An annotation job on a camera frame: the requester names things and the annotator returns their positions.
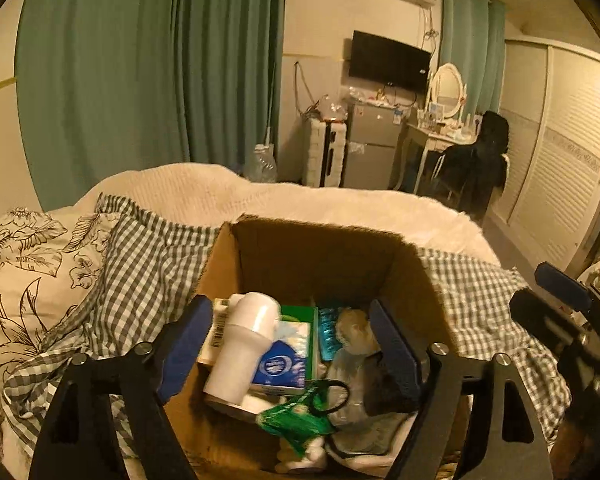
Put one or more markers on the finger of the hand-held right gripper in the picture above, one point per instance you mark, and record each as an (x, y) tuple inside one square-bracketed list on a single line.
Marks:
[(562, 285), (540, 312)]

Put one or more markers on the black backpack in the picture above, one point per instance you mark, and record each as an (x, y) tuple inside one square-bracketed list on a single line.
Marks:
[(495, 130)]

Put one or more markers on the blue blister pack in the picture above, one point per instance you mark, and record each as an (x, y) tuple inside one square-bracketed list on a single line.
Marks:
[(328, 335)]

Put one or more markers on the clear crumpled plastic bag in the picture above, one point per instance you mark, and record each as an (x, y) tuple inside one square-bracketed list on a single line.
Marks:
[(355, 340)]

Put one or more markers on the narrow green curtain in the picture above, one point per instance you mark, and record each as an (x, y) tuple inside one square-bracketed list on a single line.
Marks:
[(472, 35)]

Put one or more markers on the white and red small box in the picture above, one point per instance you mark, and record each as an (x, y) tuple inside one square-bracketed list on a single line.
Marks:
[(217, 332)]

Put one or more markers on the grey small fridge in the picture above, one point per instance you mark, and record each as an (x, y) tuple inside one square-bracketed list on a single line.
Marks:
[(370, 145)]

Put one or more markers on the white tape roll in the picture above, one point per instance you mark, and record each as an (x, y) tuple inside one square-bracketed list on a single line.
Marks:
[(265, 402)]

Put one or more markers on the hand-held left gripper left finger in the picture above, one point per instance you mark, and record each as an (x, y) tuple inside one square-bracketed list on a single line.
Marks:
[(185, 350)]

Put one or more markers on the blue and white packet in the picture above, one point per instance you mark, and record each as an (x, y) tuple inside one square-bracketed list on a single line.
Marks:
[(280, 365)]

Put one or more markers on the cardboard box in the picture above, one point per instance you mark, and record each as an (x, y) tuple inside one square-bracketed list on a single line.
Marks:
[(305, 260)]

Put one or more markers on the white dressing table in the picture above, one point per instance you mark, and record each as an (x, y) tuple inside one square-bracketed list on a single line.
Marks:
[(422, 135)]

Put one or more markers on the floral pillow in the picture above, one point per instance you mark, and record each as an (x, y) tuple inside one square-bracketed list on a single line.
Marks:
[(15, 285)]

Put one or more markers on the white sliding wardrobe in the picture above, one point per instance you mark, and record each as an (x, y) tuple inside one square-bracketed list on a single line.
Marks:
[(570, 160)]

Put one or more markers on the oval vanity mirror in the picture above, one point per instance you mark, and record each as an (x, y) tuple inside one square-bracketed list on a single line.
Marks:
[(447, 90)]

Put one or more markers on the white ceramic figurine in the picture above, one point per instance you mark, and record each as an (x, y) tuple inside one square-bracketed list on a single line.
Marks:
[(300, 460)]

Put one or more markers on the clear water jug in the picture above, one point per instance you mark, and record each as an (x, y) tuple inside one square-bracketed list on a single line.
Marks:
[(261, 165)]

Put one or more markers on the wide green curtain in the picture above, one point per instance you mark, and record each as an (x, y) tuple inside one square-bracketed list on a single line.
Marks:
[(130, 85)]

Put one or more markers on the black jacket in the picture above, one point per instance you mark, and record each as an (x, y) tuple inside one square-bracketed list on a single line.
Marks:
[(472, 175)]

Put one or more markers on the black television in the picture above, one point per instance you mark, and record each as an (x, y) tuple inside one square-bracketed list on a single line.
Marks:
[(387, 62)]

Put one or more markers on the green plastic packet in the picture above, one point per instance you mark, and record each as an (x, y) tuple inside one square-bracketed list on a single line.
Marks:
[(295, 417)]

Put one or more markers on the white plastic bottle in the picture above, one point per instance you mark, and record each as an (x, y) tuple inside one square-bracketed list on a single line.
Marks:
[(240, 355)]

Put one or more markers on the checked blanket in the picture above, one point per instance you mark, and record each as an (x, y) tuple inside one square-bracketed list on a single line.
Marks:
[(150, 270)]

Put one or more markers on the white towel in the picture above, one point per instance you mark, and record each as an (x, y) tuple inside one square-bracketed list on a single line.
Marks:
[(597, 270)]

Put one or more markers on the green medicine box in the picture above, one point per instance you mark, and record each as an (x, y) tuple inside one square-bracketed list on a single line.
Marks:
[(300, 317)]

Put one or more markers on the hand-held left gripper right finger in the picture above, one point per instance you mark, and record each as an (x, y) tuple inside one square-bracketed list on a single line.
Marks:
[(395, 355)]

